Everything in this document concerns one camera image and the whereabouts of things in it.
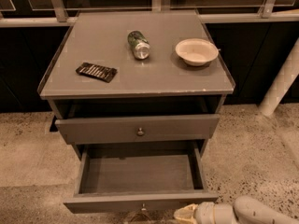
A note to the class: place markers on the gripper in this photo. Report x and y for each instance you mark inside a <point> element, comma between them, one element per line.
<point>204,213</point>

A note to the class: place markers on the grey drawer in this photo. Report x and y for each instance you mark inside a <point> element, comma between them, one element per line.
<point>137,129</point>
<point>139,177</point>

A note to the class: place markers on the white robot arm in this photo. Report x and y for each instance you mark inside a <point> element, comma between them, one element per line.
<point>245,209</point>

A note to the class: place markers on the grey top drawer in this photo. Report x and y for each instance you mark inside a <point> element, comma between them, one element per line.
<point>137,129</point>

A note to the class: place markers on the grey drawer cabinet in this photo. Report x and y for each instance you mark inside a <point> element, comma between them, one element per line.
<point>161,85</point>

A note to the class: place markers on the black striped snack packet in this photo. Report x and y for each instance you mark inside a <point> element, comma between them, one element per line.
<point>96,71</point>

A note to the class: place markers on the white bowl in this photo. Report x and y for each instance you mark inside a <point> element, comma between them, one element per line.
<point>196,52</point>

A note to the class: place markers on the green soda can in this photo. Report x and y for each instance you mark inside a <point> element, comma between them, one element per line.
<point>139,45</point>

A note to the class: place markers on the metal railing frame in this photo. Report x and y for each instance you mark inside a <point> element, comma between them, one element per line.
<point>33,13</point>

